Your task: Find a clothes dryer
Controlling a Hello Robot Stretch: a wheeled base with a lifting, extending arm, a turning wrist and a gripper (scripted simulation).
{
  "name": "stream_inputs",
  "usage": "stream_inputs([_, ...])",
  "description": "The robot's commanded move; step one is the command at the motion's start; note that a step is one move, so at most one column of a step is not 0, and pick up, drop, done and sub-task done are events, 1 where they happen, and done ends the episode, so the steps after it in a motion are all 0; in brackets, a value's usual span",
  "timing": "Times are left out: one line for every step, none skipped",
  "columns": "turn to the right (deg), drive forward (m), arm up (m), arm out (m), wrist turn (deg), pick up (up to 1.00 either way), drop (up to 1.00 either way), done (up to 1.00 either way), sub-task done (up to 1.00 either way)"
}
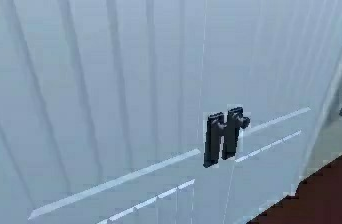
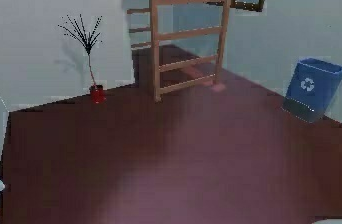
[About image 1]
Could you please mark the white panelled room door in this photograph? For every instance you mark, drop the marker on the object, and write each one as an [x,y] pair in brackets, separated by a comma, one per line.
[272,73]
[89,100]

